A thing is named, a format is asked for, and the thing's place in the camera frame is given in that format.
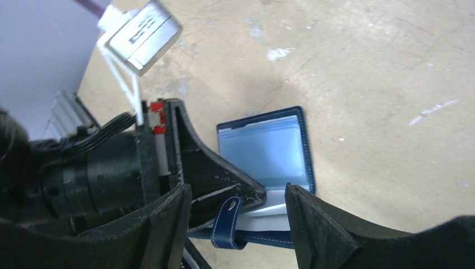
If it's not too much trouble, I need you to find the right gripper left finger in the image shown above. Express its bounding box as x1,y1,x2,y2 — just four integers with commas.
1,184,192,268

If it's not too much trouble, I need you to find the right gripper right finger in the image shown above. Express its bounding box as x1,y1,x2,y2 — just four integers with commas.
285,184,474,268

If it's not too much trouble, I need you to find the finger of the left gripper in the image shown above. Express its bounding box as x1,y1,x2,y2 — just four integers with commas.
165,99,267,229

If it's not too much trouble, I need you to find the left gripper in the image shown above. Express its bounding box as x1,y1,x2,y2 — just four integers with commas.
22,100,180,223

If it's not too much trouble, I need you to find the blue card holder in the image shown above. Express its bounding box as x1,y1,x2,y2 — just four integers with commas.
189,106,316,249

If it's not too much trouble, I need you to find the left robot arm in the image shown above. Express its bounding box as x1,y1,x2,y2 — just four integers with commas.
1,99,267,230

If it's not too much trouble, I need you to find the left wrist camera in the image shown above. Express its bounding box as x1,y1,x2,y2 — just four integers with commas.
97,1,183,126

